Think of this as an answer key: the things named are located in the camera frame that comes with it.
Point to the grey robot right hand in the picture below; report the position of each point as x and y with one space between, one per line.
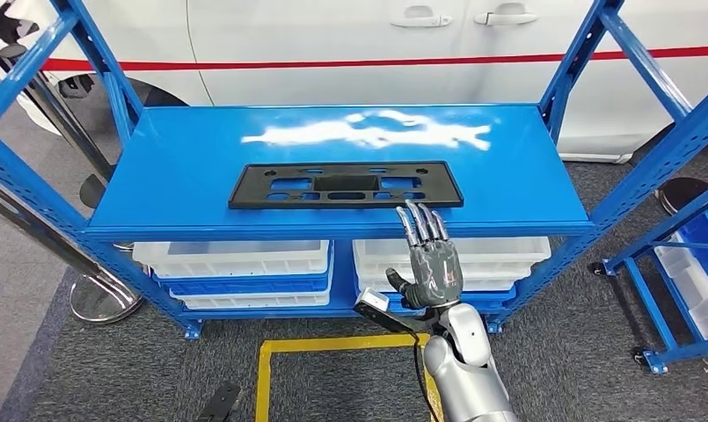
435 274

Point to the black plastic frame part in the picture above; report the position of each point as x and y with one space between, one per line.
254 186

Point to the blue steel shelf rack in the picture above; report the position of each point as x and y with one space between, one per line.
184 175
651 303

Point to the yellow floor tape square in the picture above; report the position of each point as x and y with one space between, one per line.
263 378

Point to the black robot foot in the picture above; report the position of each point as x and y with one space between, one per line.
219 402

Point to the black round stanchion base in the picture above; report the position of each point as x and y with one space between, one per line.
683 195

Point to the white car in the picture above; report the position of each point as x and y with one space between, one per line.
330 35

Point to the red barrier belt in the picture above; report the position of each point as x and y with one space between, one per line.
272 63

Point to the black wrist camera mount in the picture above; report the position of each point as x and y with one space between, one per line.
388 320

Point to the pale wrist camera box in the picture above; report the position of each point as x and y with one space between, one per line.
374 301

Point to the stanchion post with chrome base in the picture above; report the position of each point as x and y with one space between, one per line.
106 300

